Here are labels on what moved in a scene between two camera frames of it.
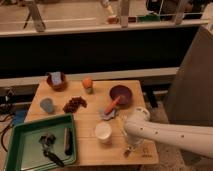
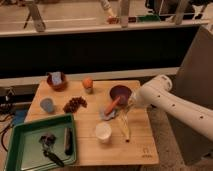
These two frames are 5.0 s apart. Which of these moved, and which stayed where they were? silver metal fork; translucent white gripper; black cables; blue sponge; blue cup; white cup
Moved: translucent white gripper; silver metal fork
Stayed: blue sponge; black cables; blue cup; white cup
